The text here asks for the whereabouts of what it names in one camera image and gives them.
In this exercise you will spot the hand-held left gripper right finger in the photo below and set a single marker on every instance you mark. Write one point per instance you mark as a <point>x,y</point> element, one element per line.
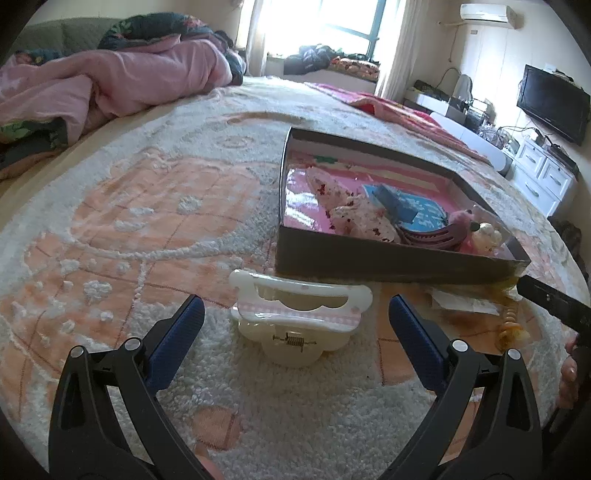
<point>415,341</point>

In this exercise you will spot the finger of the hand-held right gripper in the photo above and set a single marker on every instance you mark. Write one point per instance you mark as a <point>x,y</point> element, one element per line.
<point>554,300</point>

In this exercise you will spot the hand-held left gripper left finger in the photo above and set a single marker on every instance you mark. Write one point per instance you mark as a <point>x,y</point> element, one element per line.
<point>175,341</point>

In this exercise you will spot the dark shallow cardboard box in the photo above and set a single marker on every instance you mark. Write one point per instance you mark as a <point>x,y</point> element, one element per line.
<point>369,267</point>

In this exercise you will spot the cream pearl hair accessory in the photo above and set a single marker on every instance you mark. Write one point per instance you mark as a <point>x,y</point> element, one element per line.
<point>490,235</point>

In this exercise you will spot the brown hair claw clip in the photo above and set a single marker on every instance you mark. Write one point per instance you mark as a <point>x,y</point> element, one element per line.
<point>434,237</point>

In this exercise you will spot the pink plush hair accessory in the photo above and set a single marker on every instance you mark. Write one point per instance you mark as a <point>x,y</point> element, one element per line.
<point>464,226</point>

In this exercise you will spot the large white hair claw clip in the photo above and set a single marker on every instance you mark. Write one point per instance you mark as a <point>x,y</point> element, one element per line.
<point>295,348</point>

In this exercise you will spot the small blue box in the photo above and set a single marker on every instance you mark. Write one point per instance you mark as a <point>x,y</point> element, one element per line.
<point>392,199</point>

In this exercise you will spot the person's right hand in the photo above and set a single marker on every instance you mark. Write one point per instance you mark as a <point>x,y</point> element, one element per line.
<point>569,374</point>

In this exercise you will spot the person's left hand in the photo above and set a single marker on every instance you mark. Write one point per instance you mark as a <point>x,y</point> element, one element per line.
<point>207,468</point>

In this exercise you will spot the clear plastic packet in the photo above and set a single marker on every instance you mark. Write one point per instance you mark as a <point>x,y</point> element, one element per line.
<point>461,302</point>

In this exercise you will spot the dark bag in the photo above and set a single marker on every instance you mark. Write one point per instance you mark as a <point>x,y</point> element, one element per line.
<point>565,240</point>

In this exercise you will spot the white drawer cabinet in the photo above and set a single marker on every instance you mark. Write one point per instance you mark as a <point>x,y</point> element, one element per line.
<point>540,180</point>

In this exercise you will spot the black set-top box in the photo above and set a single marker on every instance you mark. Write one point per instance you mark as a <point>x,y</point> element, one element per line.
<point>563,159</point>

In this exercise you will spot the white bed footboard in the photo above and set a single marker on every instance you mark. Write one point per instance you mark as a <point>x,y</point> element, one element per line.
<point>475,138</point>

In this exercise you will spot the pink and red blanket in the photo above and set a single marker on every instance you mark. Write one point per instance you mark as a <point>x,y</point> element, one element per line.
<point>406,115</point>

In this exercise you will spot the white desk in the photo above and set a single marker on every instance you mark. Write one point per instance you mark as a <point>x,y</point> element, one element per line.
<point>429,101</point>

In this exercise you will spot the pink floral quilt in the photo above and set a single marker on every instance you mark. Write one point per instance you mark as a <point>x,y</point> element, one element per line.
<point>138,78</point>

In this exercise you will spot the colourful clothes pile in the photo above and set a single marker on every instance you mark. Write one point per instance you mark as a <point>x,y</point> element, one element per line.
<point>355,68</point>

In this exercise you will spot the sheer white curtain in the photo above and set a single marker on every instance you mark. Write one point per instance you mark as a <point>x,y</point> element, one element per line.
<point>256,41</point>
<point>399,50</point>

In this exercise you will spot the white air conditioner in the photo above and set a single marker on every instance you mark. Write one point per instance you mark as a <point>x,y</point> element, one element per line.
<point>487,14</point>

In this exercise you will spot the dark padded jacket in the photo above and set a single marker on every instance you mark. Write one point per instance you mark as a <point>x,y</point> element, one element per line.
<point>309,57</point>

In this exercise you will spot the green padded headboard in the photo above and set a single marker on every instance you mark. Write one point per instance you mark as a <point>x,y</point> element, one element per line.
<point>69,32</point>

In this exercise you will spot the window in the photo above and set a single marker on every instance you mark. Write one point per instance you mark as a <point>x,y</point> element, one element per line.
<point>323,23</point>

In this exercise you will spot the black wall television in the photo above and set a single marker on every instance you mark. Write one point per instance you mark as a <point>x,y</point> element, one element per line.
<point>554,104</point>

